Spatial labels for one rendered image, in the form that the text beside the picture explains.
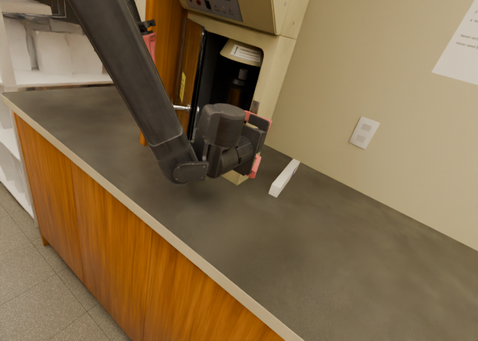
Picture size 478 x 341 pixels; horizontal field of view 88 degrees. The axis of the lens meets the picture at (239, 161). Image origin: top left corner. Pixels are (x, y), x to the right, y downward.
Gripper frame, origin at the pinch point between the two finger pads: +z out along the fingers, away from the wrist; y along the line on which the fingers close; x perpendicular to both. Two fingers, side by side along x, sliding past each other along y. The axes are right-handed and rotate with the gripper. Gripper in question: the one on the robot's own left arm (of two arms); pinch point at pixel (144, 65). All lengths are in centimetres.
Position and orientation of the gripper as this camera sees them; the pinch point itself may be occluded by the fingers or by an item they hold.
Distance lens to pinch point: 69.6
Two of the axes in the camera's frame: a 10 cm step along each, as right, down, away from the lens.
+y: -9.9, 1.4, 1.0
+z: 1.7, 8.2, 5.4
